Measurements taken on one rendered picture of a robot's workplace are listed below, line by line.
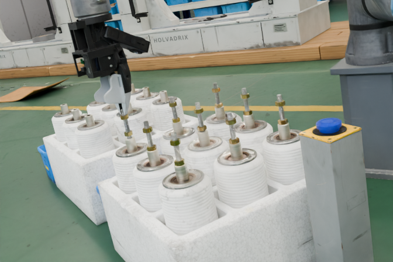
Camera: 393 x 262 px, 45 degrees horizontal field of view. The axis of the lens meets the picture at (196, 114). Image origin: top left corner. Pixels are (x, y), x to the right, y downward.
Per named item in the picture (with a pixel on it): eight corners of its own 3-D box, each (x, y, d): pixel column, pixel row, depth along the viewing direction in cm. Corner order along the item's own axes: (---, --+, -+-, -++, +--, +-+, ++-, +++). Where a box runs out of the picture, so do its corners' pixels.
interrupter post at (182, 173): (189, 183, 83) (185, 166, 82) (176, 185, 84) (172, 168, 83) (190, 177, 86) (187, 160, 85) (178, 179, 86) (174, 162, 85)
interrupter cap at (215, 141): (217, 136, 104) (217, 133, 104) (227, 146, 97) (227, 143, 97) (184, 144, 103) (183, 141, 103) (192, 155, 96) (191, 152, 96)
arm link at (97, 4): (96, -7, 100) (115, -11, 93) (101, 14, 101) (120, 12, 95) (62, -1, 95) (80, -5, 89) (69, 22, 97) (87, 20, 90)
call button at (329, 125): (329, 127, 79) (328, 115, 79) (348, 131, 76) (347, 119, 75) (312, 134, 78) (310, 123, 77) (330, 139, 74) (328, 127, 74)
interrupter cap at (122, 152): (150, 154, 101) (149, 151, 101) (114, 161, 101) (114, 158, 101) (149, 142, 109) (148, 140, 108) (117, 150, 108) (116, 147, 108)
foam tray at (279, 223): (244, 190, 132) (234, 130, 127) (354, 245, 99) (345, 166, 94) (114, 250, 115) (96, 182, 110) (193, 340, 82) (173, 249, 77)
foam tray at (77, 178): (157, 148, 179) (147, 103, 174) (214, 174, 147) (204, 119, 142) (57, 186, 161) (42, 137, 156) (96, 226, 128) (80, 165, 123)
